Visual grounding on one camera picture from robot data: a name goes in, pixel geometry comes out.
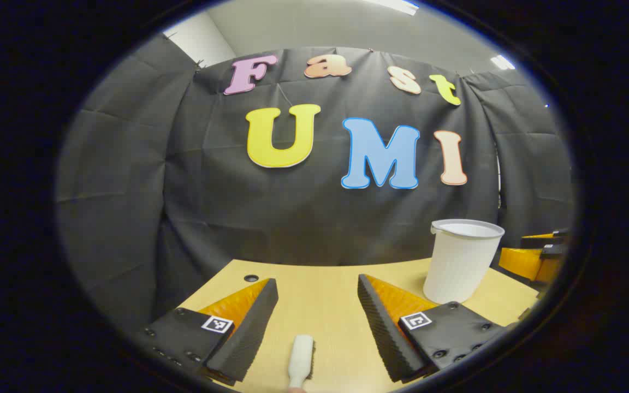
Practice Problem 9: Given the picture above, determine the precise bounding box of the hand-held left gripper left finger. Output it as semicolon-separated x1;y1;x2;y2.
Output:
139;277;280;386

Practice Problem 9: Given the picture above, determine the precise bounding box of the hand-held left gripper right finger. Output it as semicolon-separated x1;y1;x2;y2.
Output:
357;274;512;384

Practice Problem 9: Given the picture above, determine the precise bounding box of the small grey broom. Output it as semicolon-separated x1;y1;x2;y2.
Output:
287;335;316;391

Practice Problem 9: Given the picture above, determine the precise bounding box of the white garbage bin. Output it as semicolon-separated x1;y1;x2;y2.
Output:
423;219;506;305

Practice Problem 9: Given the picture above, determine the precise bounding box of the wooden desktop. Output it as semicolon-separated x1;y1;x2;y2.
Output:
175;257;544;393

